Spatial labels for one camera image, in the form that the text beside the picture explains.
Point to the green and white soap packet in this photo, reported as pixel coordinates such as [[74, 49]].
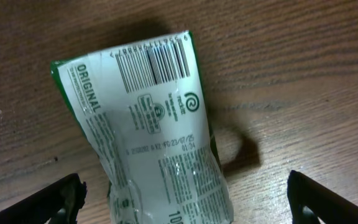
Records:
[[141, 107]]

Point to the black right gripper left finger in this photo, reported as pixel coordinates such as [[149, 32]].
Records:
[[59, 202]]

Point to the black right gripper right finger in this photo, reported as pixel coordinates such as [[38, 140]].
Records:
[[311, 202]]

